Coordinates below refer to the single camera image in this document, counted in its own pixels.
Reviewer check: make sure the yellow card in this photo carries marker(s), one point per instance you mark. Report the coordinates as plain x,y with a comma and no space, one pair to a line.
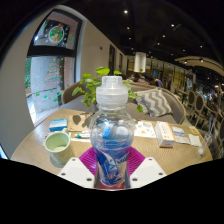
194,130

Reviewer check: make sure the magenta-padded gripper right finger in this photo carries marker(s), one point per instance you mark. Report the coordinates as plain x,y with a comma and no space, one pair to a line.
144,170

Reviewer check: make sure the window with festive stickers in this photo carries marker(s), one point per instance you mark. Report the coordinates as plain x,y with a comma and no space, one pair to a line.
46,76

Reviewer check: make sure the person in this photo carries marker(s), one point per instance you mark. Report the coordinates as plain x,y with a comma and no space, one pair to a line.
156,82

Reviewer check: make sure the group of ceiling lights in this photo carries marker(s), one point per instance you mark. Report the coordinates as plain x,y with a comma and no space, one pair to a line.
172,25

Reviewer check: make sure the green potted plant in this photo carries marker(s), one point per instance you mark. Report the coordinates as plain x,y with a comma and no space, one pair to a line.
88,93

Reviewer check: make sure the white ointment tube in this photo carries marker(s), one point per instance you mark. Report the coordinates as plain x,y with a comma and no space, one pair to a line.
82,135

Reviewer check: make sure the grey curved sofa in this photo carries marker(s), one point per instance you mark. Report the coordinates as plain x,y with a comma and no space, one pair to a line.
176,106

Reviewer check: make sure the white paper leaflet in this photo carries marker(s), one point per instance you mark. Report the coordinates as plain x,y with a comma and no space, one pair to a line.
182,139

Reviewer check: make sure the white round column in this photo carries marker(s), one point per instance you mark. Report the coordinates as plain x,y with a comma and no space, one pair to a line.
140,62

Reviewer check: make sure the light green mug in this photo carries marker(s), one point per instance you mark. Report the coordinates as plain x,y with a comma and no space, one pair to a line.
58,146

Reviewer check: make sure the clear bottle with blue label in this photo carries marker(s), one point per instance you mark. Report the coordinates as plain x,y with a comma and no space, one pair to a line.
111,140

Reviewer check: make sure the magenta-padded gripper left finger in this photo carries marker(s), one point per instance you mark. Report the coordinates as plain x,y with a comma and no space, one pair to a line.
80,168

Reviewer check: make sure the white napkin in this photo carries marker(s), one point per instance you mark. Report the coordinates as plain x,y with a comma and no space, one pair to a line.
195,140

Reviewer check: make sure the white carton box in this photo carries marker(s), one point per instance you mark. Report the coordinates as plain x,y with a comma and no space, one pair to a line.
165,134

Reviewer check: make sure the group of round-backed chairs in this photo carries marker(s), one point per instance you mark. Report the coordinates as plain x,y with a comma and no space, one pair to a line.
200,103

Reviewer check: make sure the grey chevron cushion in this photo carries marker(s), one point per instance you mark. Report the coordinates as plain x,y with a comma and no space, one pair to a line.
154,101

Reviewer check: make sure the small white and blue box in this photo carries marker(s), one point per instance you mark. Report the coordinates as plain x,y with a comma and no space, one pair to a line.
178,130

